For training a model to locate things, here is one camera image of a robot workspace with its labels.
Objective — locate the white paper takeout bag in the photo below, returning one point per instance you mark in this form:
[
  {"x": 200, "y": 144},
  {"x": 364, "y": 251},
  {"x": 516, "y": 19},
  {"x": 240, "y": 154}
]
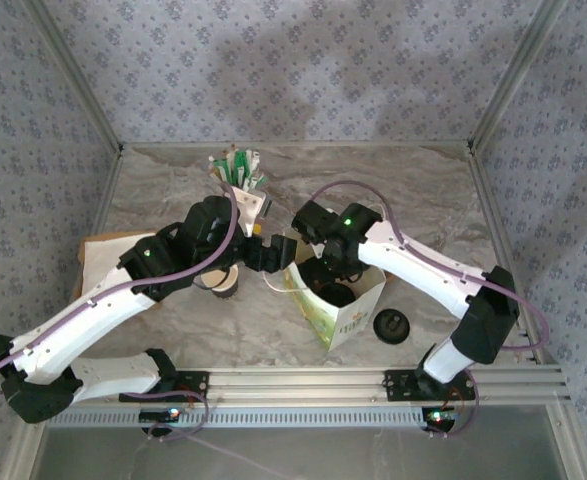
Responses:
[{"x": 353, "y": 320}]

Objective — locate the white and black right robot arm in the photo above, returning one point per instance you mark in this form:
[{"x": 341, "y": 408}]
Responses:
[{"x": 423, "y": 265}]

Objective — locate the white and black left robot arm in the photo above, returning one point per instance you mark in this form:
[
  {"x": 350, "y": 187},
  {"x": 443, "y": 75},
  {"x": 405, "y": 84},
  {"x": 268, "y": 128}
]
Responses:
[{"x": 73, "y": 320}]

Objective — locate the black paper coffee cup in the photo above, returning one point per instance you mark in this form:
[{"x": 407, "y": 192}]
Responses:
[{"x": 223, "y": 285}]

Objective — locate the white stick sachet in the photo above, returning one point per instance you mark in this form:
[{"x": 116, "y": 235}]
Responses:
[
  {"x": 259, "y": 181},
  {"x": 255, "y": 160}
]

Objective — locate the brown sugar stick sachet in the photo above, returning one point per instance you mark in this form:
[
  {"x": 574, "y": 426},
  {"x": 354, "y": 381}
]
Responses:
[{"x": 215, "y": 170}]

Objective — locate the white paper napkin stack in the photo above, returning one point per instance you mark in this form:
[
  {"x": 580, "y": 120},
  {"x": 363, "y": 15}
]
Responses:
[{"x": 98, "y": 265}]

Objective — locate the wooden stir stick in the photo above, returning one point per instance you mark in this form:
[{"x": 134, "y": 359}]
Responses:
[{"x": 233, "y": 149}]

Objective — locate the aluminium side rail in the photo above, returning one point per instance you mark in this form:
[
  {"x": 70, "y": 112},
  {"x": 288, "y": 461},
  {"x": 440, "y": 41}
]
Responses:
[
  {"x": 484, "y": 175},
  {"x": 104, "y": 200}
]

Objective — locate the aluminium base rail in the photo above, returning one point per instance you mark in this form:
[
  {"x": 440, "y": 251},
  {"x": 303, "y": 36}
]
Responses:
[{"x": 298, "y": 385}]

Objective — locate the aluminium frame post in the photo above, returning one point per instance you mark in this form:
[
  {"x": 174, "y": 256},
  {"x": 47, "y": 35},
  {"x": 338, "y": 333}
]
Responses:
[
  {"x": 80, "y": 75},
  {"x": 513, "y": 75}
]

